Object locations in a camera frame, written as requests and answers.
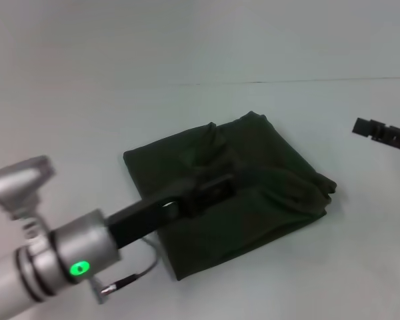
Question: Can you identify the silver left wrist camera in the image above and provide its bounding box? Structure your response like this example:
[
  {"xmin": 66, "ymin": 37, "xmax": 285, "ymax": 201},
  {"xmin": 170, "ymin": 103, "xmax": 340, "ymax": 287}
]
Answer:
[{"xmin": 0, "ymin": 155, "xmax": 57, "ymax": 239}]

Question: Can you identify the dark green t-shirt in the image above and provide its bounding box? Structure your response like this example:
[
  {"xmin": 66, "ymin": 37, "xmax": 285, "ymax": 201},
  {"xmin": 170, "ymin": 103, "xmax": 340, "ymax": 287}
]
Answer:
[{"xmin": 122, "ymin": 110, "xmax": 338, "ymax": 281}]

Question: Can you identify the left gripper cable with plugs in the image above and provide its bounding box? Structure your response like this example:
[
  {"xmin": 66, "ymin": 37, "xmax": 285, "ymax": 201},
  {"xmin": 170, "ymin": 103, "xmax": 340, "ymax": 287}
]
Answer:
[{"xmin": 92, "ymin": 203, "xmax": 177, "ymax": 305}]

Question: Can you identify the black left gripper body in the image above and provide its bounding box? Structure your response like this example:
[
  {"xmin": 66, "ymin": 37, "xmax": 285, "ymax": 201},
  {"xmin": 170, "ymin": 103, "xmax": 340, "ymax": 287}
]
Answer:
[{"xmin": 107, "ymin": 182, "xmax": 194, "ymax": 251}]

